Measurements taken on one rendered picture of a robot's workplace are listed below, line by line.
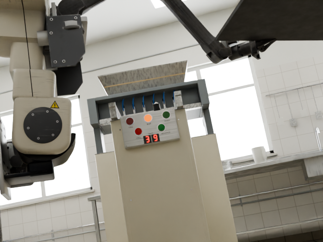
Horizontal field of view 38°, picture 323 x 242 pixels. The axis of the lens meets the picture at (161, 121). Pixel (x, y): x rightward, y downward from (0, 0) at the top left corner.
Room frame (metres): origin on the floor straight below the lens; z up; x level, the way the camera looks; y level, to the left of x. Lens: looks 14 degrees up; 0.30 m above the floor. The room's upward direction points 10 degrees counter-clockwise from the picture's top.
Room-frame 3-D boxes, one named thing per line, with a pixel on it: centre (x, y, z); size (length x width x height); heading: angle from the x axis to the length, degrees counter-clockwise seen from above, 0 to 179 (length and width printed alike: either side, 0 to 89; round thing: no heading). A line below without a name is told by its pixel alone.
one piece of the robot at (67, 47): (1.39, 0.27, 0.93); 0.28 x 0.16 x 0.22; 13
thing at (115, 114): (2.99, 0.20, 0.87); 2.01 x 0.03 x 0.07; 0
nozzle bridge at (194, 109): (2.88, 0.06, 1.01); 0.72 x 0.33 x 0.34; 90
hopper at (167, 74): (2.88, 0.06, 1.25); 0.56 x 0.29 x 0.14; 90
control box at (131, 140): (2.01, 0.06, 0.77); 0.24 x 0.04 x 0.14; 90
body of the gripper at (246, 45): (1.82, -0.40, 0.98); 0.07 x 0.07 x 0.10; 58
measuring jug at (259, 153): (5.12, -0.99, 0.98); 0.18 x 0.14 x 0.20; 30
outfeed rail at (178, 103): (2.99, -0.09, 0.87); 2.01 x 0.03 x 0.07; 0
